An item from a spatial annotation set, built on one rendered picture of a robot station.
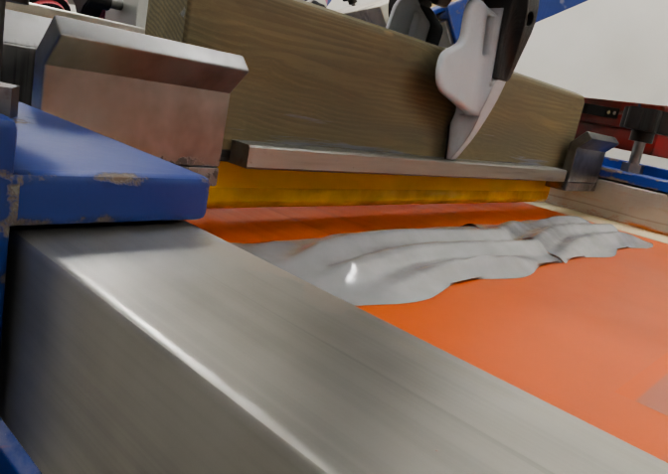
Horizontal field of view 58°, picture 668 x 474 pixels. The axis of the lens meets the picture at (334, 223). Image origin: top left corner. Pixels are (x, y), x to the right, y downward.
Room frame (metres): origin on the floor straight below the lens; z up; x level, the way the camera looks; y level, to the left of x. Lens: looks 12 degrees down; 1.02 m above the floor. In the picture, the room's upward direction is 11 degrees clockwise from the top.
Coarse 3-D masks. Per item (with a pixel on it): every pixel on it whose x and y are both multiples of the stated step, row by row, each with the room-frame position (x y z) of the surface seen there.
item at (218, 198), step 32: (224, 192) 0.27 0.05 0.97; (256, 192) 0.29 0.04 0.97; (288, 192) 0.30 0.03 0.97; (320, 192) 0.32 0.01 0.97; (352, 192) 0.34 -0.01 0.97; (384, 192) 0.36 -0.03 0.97; (416, 192) 0.39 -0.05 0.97; (448, 192) 0.42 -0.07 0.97; (480, 192) 0.45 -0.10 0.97; (512, 192) 0.49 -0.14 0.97; (544, 192) 0.54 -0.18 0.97
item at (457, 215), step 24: (432, 216) 0.39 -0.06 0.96; (456, 216) 0.41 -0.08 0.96; (480, 216) 0.43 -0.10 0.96; (504, 216) 0.46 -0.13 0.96; (528, 216) 0.48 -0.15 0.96; (552, 216) 0.51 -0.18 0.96; (648, 240) 0.47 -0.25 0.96; (576, 264) 0.33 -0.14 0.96; (600, 264) 0.34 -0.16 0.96; (624, 264) 0.36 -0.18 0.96; (648, 264) 0.37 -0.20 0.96; (648, 288) 0.31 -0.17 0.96
